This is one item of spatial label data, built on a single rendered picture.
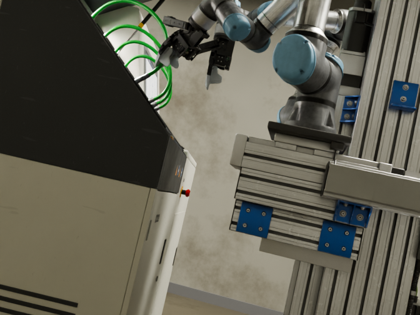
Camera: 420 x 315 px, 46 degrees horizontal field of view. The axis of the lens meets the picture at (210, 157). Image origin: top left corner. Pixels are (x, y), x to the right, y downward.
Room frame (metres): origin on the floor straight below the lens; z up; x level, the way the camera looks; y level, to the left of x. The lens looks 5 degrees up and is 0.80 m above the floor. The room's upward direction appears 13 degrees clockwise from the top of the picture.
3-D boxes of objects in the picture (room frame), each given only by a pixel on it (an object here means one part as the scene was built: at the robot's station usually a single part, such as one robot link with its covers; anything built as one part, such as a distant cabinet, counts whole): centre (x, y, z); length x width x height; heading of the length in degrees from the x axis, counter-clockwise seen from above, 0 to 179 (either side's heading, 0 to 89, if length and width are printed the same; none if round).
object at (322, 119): (1.39, -0.26, 1.09); 0.15 x 0.15 x 0.10
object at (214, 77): (1.85, 0.05, 1.25); 0.06 x 0.03 x 0.09; 87
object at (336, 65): (1.39, -0.26, 1.20); 0.13 x 0.12 x 0.14; 144
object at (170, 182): (1.74, 0.13, 0.87); 0.62 x 0.04 x 0.16; 177
